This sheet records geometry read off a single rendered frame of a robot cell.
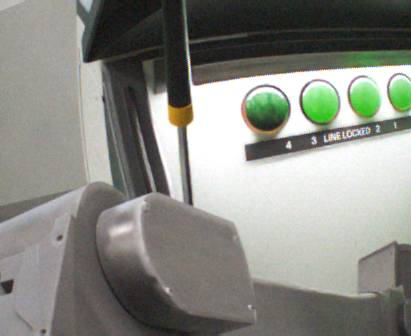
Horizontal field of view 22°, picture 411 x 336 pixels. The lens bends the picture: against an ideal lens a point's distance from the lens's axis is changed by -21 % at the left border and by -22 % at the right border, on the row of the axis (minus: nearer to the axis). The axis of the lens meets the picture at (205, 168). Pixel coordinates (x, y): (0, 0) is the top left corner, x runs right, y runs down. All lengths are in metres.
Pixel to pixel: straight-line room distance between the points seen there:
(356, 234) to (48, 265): 0.97
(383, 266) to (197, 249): 0.43
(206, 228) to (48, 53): 4.49
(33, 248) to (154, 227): 0.04
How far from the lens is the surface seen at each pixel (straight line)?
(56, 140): 4.97
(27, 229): 0.36
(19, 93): 4.88
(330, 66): 1.18
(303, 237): 1.26
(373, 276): 0.78
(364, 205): 1.27
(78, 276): 0.33
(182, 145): 0.97
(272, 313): 0.49
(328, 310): 0.57
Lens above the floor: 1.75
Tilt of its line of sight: 20 degrees down
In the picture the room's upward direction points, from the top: 7 degrees counter-clockwise
